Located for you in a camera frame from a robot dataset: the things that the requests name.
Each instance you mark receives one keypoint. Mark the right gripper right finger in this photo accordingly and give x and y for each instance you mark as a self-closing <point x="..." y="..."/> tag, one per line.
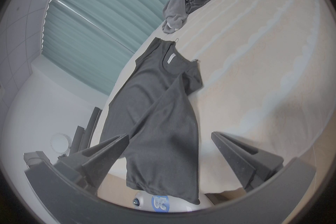
<point x="244" y="160"/>

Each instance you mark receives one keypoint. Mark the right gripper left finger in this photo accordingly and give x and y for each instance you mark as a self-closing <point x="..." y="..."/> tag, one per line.
<point x="97" y="162"/>

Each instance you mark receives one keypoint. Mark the black T-shirt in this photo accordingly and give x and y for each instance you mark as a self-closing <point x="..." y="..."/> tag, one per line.
<point x="157" y="112"/>

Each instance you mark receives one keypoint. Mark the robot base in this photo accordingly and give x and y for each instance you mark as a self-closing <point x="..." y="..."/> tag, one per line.
<point x="178" y="206"/>

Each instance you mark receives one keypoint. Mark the black chest of drawers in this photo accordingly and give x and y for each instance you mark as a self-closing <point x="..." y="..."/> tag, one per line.
<point x="90" y="123"/>

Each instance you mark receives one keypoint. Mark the bed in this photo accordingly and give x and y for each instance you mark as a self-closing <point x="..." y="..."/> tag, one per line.
<point x="262" y="60"/>

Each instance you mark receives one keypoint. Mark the grey garment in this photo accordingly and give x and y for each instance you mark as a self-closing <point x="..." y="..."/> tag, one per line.
<point x="174" y="10"/>

